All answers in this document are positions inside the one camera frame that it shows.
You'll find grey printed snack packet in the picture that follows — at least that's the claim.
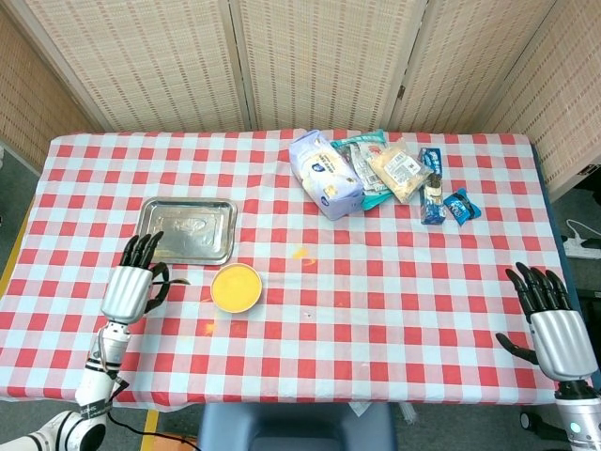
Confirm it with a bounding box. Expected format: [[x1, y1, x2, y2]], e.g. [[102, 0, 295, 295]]
[[345, 142, 379, 194]]

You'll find clear bag of beige grains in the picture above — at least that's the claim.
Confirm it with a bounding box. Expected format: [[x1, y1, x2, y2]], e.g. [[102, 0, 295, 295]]
[[366, 138, 433, 205]]

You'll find small blue snack packet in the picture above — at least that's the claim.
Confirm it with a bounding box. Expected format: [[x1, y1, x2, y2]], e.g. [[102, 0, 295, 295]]
[[443, 187, 483, 226]]

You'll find white cable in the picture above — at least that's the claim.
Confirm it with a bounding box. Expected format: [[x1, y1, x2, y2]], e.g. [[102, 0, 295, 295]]
[[565, 219, 595, 241]]

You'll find black caster base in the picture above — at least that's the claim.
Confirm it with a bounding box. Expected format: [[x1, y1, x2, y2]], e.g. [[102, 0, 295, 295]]
[[518, 411, 569, 442]]

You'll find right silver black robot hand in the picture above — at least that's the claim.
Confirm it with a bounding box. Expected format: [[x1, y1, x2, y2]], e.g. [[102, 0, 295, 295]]
[[495, 261, 600, 382]]

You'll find blue chair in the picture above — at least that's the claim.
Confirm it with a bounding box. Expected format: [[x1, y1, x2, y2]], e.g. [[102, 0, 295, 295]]
[[196, 402, 398, 451]]

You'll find woven folding screen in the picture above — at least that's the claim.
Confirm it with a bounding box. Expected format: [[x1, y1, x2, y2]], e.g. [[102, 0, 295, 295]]
[[0, 0, 601, 201]]

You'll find beige bowl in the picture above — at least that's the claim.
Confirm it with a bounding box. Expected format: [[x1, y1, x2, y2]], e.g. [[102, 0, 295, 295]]
[[209, 262, 263, 315]]

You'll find black cable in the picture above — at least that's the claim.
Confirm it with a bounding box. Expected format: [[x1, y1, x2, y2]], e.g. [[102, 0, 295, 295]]
[[106, 408, 199, 446]]

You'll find teal snack packet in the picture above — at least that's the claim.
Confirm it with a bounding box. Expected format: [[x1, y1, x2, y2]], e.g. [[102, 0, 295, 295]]
[[330, 130, 393, 211]]

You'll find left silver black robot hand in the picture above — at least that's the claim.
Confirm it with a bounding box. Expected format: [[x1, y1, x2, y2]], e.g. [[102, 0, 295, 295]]
[[100, 229, 171, 326]]

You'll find blue cookie box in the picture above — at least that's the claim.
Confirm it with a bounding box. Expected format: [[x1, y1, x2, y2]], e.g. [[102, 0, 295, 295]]
[[418, 148, 448, 226]]

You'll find white power strip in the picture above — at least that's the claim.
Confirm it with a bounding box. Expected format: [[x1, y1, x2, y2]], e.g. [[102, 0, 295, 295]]
[[562, 237, 601, 259]]

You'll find rectangular metal tray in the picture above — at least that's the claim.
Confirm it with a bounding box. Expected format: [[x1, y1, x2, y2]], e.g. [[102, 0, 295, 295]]
[[134, 196, 239, 267]]

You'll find light purple flour bag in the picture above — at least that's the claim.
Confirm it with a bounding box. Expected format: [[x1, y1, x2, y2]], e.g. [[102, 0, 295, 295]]
[[288, 130, 365, 222]]

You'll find red white checkered tablecloth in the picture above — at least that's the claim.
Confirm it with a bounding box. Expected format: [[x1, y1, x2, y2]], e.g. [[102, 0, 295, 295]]
[[0, 129, 586, 410]]

